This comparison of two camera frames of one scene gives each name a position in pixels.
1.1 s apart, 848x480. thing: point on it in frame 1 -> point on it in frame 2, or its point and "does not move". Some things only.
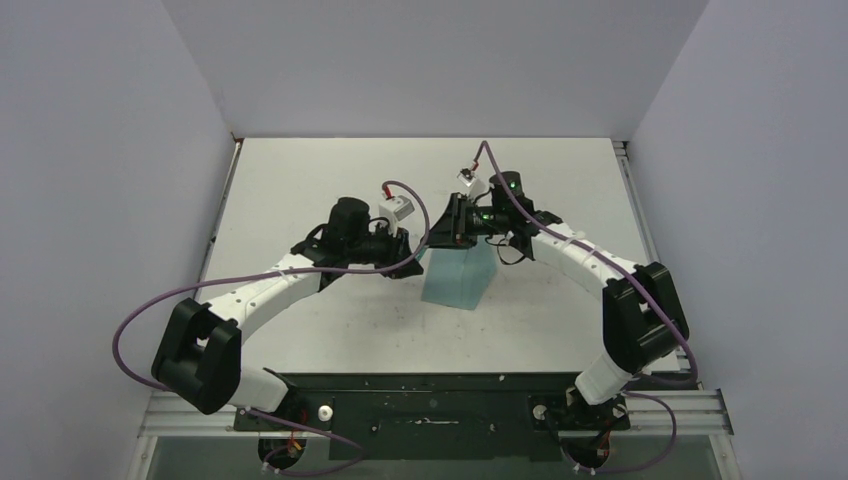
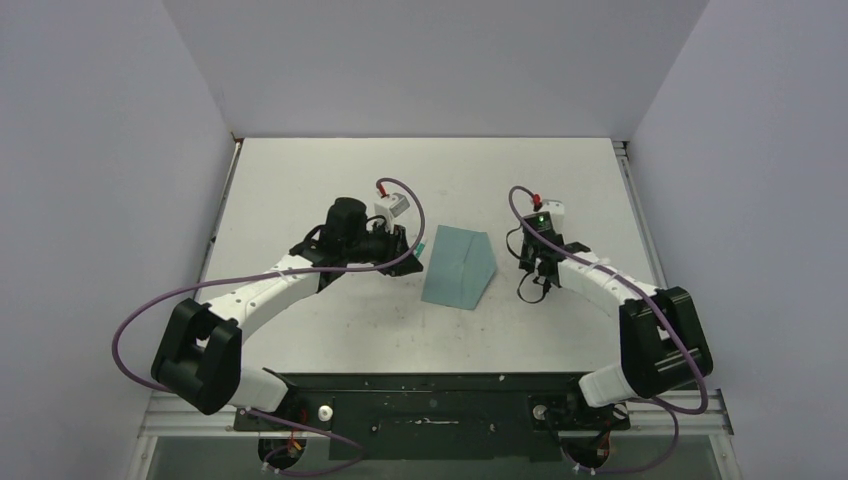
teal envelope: (459, 277) does not move
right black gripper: (453, 229) -> (525, 262)
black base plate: (437, 415) does not move
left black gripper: (397, 247) does not move
